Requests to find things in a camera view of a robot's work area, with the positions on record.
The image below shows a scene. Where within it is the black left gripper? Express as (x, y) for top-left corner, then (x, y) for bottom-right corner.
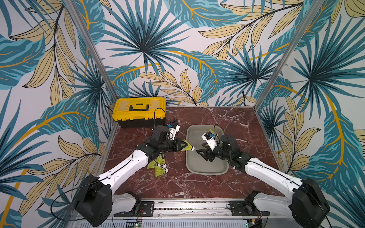
(159, 137), (188, 152)

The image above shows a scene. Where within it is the grey-green plastic storage tray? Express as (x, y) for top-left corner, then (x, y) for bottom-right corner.
(185, 124), (229, 176)

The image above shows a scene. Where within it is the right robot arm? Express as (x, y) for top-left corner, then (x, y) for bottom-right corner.
(197, 132), (330, 228)

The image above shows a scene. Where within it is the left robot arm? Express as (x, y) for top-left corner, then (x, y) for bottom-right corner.
(74, 121), (189, 227)

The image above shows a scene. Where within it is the yellow black toolbox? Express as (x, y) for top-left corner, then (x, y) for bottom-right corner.
(112, 97), (166, 128)

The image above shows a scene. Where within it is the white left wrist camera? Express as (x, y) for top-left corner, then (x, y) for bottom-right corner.
(167, 120), (180, 140)

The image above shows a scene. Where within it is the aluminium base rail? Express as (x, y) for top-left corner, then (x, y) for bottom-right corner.
(67, 198), (317, 228)

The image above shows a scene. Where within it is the aluminium frame post left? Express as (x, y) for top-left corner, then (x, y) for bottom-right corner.
(64, 0), (118, 102)

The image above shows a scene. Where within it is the aluminium frame post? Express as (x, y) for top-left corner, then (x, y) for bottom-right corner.
(254, 0), (324, 112)
(64, 0), (118, 102)

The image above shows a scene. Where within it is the aluminium frame post right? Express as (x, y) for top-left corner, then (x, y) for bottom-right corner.
(254, 0), (324, 112)

